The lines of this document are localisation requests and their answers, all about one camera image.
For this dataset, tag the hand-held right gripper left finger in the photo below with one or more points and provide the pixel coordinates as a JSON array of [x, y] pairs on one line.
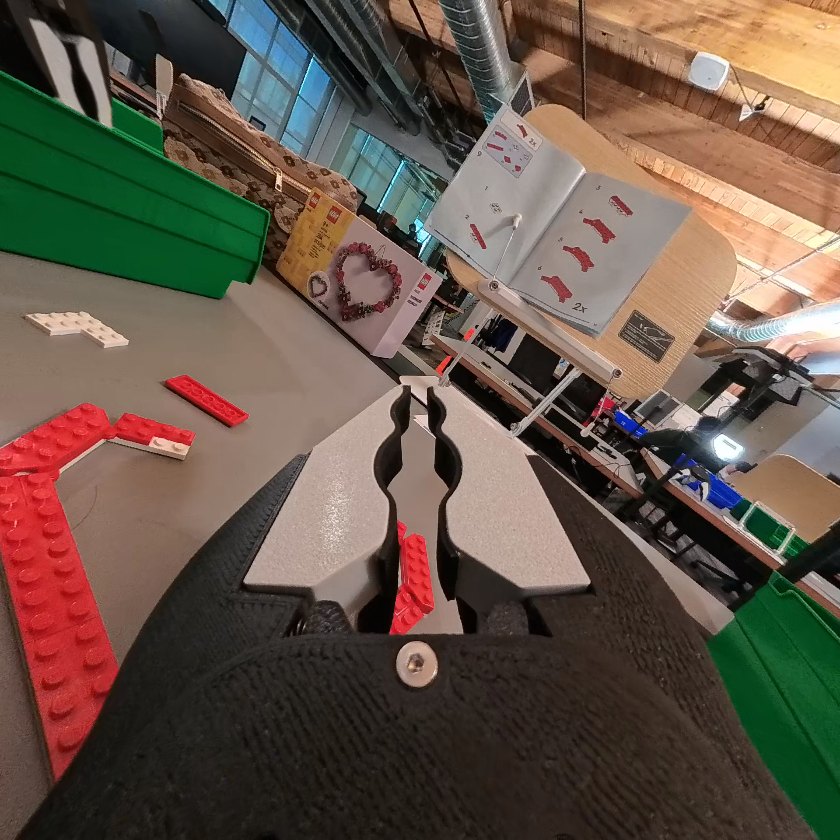
[[328, 512]]

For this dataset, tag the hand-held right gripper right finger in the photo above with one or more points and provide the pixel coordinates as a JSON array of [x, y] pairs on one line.
[[505, 518]]

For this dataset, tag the small red lego piece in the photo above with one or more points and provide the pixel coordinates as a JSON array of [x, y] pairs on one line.
[[415, 571]]

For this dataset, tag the green plastic bin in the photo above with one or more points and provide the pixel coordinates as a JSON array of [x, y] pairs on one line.
[[111, 197], [787, 689]]

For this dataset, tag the red lego frame assembly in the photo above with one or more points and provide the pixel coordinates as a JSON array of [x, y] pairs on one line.
[[49, 577]]

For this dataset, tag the red rectangular lego plate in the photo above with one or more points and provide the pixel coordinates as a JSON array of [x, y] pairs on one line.
[[207, 399]]

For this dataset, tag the lego set box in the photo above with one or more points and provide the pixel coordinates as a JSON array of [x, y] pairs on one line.
[[387, 308]]

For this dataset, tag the white corner lego plate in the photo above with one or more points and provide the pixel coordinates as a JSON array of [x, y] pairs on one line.
[[72, 325]]

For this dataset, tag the lego instruction booklet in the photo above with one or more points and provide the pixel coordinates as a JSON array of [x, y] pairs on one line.
[[577, 216]]

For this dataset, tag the blue storage bin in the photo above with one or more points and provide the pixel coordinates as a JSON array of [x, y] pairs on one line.
[[628, 423], [718, 489]]

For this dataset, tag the brown patterned bag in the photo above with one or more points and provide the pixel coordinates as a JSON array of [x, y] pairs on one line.
[[223, 141]]

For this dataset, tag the white ceiling access point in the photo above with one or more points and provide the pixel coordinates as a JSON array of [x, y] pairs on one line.
[[709, 69]]

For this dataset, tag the silver ventilation duct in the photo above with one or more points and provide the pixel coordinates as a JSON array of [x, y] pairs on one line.
[[482, 46]]

